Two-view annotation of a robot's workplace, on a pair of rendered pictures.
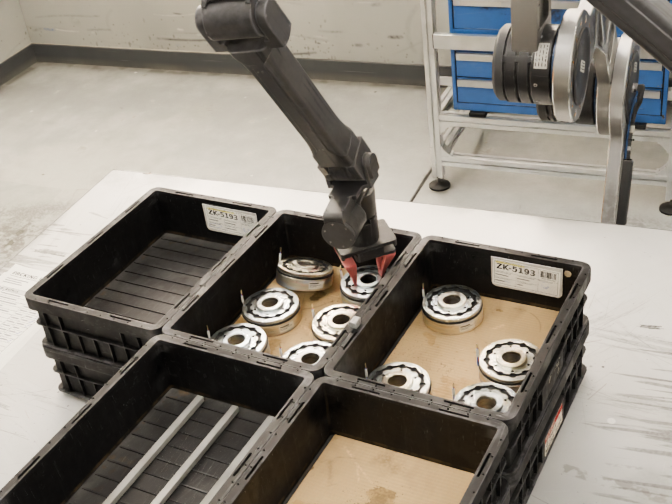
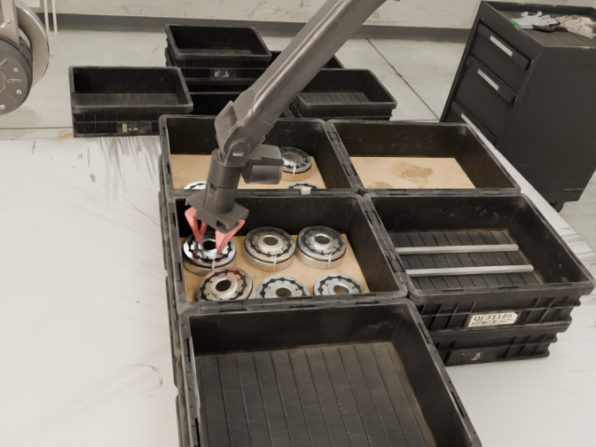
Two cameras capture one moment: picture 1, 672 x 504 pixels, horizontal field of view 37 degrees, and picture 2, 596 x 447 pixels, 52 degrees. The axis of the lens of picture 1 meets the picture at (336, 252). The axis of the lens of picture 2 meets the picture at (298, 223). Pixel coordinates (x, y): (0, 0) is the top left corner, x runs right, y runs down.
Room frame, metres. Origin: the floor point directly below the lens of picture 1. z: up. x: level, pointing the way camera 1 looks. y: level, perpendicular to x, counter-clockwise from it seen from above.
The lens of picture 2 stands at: (2.06, 0.62, 1.66)
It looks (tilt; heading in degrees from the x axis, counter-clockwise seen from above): 38 degrees down; 218
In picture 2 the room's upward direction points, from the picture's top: 12 degrees clockwise
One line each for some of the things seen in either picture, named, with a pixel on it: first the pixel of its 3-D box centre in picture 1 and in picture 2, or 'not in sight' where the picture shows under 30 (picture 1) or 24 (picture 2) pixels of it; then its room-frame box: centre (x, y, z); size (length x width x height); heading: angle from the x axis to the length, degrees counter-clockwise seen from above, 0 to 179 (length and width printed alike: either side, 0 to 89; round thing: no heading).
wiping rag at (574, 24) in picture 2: not in sight; (583, 24); (-0.71, -0.25, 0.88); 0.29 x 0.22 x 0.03; 153
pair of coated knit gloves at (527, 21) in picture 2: not in sight; (534, 19); (-0.51, -0.39, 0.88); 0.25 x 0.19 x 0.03; 153
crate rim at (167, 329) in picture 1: (298, 286); (281, 247); (1.39, 0.07, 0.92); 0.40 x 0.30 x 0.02; 148
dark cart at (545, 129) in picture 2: not in sight; (527, 119); (-0.58, -0.26, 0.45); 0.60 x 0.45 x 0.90; 153
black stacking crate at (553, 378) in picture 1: (464, 347); (252, 175); (1.23, -0.18, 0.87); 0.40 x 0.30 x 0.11; 148
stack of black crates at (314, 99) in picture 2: not in sight; (327, 134); (0.24, -0.74, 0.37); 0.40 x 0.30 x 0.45; 153
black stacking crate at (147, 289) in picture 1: (162, 278); (316, 402); (1.55, 0.33, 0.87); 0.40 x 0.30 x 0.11; 148
